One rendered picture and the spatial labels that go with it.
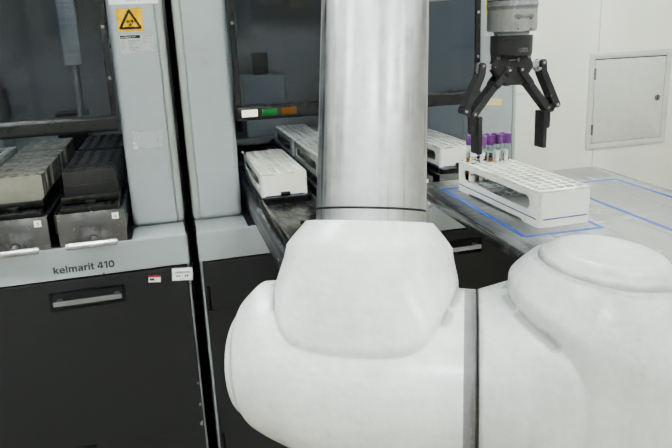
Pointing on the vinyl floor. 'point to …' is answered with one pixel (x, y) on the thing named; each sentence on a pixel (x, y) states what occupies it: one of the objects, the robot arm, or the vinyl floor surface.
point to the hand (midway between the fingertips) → (508, 144)
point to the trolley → (502, 233)
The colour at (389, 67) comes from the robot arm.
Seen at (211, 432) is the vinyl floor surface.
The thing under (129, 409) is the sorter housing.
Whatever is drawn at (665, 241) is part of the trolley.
